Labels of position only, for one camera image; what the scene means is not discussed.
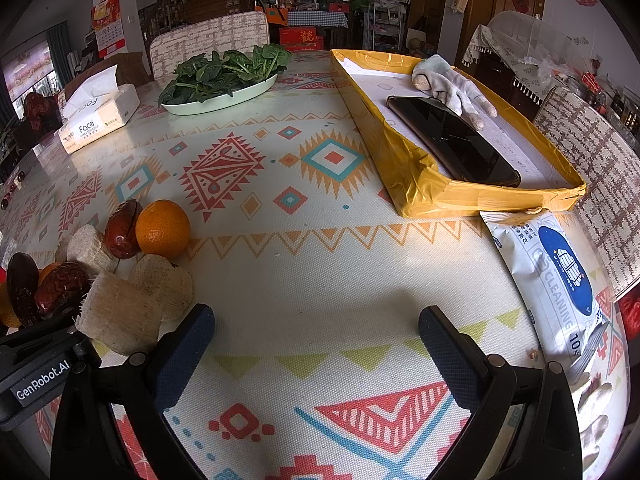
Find red jujube date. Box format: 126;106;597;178
103;198;142;259
35;261;90;318

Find patterned chair right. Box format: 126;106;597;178
534;87;640;298

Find brown chair back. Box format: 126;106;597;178
62;51;151;99

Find red wall calendar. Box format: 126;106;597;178
91;0;126;58

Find orange mandarin fruit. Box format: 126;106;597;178
136;200;191;260

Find black smartphone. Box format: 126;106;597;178
386;96;521;188

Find white plate of spinach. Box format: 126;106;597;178
157;44;291;116

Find grey glove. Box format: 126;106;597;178
411;54;498;131

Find patterned chair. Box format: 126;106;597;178
149;11;270;80
534;87;640;298

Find cleaning wipes pack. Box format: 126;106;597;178
480;210;610;385

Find small items on table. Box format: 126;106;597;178
1;170;26;210

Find beige sugarcane chunk back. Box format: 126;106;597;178
54;224;117;275

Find patterned chair back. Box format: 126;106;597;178
149;11;270;80

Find yellow cardboard tray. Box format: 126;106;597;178
330;49;587;218

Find white tissue pack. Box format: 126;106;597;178
58;65;140;154

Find beige sugarcane chunk front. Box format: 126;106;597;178
75;272;162;356

